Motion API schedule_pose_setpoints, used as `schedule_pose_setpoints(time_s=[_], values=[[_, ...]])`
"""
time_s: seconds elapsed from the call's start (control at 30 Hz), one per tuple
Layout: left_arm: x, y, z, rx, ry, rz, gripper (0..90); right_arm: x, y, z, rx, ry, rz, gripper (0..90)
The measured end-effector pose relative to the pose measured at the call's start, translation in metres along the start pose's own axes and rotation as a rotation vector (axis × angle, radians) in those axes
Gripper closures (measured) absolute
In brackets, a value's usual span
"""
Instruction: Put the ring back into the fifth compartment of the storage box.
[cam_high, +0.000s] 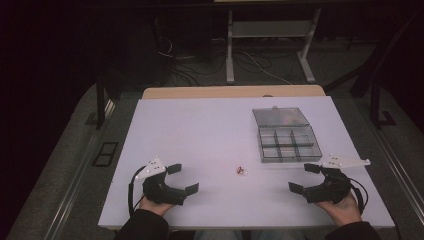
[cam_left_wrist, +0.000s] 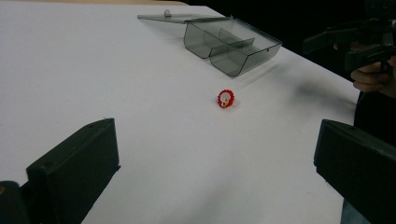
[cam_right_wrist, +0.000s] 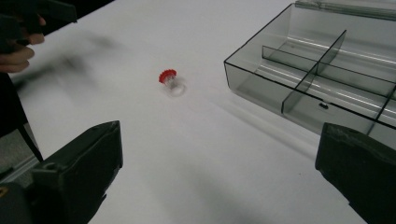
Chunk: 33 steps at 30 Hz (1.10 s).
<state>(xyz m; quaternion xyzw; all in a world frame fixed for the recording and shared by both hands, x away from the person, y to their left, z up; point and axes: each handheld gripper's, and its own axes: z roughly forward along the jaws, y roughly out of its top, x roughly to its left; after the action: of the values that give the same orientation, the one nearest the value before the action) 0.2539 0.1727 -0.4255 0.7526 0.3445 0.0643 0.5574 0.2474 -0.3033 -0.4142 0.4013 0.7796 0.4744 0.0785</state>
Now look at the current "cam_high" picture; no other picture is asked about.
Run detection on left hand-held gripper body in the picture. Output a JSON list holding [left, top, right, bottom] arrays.
[[134, 155, 188, 206]]

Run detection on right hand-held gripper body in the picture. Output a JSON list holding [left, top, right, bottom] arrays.
[[303, 153, 372, 205]]

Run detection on clear plastic compartment box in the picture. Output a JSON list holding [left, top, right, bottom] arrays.
[[251, 105, 323, 164]]

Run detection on person's left hand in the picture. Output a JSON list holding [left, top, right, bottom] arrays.
[[137, 195, 177, 218]]

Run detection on person's right hand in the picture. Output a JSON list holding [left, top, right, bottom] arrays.
[[314, 191, 363, 228]]

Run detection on black metal stand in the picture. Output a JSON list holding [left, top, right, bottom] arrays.
[[369, 81, 398, 130], [94, 73, 117, 131]]

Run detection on white metal stand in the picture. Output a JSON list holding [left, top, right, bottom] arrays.
[[225, 7, 322, 85]]

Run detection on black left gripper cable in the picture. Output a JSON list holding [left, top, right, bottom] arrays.
[[127, 165, 148, 216]]

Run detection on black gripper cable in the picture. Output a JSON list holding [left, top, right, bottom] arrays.
[[347, 177, 370, 215], [127, 165, 148, 216]]

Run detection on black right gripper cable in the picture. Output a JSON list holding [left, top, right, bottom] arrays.
[[347, 177, 370, 215]]

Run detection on black rectangular floor frame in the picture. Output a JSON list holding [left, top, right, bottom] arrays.
[[91, 141, 120, 168]]

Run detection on metal floor rail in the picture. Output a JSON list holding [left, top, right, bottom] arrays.
[[42, 99, 117, 240], [365, 109, 424, 216]]

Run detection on black floor cables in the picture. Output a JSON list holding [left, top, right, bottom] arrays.
[[157, 35, 228, 87]]

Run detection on white floor cable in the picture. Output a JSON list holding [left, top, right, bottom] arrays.
[[241, 50, 294, 86]]

